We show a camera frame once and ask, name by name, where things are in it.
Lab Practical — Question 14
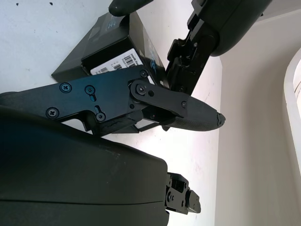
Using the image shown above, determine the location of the black RealSense box lid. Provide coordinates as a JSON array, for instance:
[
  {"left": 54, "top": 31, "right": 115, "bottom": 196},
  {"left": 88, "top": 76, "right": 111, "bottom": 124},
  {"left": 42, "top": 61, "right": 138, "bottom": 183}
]
[{"left": 81, "top": 10, "right": 166, "bottom": 89}]

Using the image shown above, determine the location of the black camera box base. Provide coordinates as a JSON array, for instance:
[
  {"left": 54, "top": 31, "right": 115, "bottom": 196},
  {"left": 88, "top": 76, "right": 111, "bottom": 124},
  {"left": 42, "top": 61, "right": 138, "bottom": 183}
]
[{"left": 51, "top": 13, "right": 165, "bottom": 135}]

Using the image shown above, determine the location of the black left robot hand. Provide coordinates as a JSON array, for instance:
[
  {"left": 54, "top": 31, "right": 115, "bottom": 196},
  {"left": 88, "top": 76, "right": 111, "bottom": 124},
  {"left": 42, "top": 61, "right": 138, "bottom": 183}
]
[{"left": 108, "top": 0, "right": 271, "bottom": 96}]

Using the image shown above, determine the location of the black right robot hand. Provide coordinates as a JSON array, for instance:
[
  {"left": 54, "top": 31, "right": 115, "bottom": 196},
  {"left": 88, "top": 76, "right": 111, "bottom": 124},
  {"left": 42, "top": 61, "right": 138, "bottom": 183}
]
[{"left": 0, "top": 68, "right": 226, "bottom": 226}]

